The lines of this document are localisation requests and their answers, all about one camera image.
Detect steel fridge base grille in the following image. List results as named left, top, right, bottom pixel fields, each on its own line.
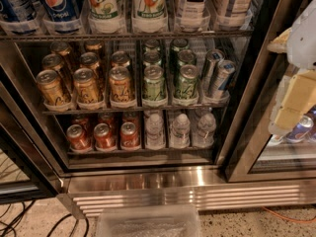
left=57, top=166, right=316, bottom=218

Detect orange LaCroix can front right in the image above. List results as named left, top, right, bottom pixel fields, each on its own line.
left=109, top=66, right=134, bottom=103

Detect clear water bottle middle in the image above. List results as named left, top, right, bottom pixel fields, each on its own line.
left=170, top=114, right=191, bottom=149

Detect green LaCroix can front right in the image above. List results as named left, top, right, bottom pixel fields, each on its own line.
left=174, top=64, right=198, bottom=100

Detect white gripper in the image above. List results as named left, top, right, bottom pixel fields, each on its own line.
left=268, top=0, right=316, bottom=135

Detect fridge glass door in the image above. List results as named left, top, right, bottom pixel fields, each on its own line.
left=225, top=0, right=316, bottom=183
left=0, top=67, right=62, bottom=204

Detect clear plastic bin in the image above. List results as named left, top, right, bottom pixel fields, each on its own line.
left=95, top=204, right=201, bottom=237

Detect clear water bottle left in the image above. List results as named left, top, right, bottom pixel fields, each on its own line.
left=145, top=114, right=165, bottom=150

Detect white tea bottle right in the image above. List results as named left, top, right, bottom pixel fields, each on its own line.
left=213, top=0, right=251, bottom=28

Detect right fridge glass door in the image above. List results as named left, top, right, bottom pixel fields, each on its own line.
left=225, top=0, right=316, bottom=183

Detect orange lacroix can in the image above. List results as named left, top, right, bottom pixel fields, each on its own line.
left=36, top=69, right=71, bottom=106
left=109, top=66, right=134, bottom=103
left=73, top=68, right=102, bottom=104

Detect white tea bottle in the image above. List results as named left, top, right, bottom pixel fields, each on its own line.
left=213, top=0, right=251, bottom=28
left=175, top=0, right=207, bottom=32

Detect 7up bottle left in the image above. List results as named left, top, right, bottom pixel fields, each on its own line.
left=88, top=0, right=122, bottom=34

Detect dark blue bottle far left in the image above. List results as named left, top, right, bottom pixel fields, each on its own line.
left=0, top=0, right=37, bottom=23

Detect white tea bottle left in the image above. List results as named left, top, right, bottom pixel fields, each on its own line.
left=175, top=0, right=207, bottom=32

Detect red coke can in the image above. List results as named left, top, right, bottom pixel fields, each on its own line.
left=71, top=115, right=90, bottom=130
left=94, top=123, right=116, bottom=149
left=120, top=121, right=140, bottom=150
left=66, top=124, right=91, bottom=150
left=98, top=113, right=116, bottom=129
left=122, top=112, right=140, bottom=128

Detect slim silver can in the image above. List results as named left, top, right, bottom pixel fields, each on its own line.
left=201, top=48, right=224, bottom=91
left=207, top=59, right=236, bottom=99

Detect orange LaCroix can front left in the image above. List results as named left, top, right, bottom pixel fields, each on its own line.
left=36, top=69, right=71, bottom=106

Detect green LaCroix can front left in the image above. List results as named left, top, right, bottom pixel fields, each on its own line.
left=143, top=65, right=166, bottom=101

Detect orange LaCroix can front middle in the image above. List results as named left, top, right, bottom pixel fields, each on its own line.
left=73, top=68, right=102, bottom=104

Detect slim silver can front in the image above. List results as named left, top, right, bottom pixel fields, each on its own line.
left=207, top=59, right=236, bottom=99

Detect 7up bottle right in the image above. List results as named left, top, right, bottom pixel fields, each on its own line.
left=132, top=0, right=167, bottom=33

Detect left fridge glass door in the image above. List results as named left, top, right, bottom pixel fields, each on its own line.
left=0, top=67, right=62, bottom=204

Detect blue can behind door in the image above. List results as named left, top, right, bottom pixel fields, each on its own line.
left=285, top=116, right=314, bottom=143

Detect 7up bottle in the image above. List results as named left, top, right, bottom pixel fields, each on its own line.
left=132, top=0, right=167, bottom=33
left=88, top=0, right=122, bottom=34

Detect black cables on floor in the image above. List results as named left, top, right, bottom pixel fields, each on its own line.
left=0, top=199, right=90, bottom=237

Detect green lacroix can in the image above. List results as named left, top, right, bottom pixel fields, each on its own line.
left=174, top=64, right=198, bottom=100
left=143, top=65, right=166, bottom=101

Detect slim silver can back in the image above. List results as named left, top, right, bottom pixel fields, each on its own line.
left=201, top=48, right=224, bottom=91

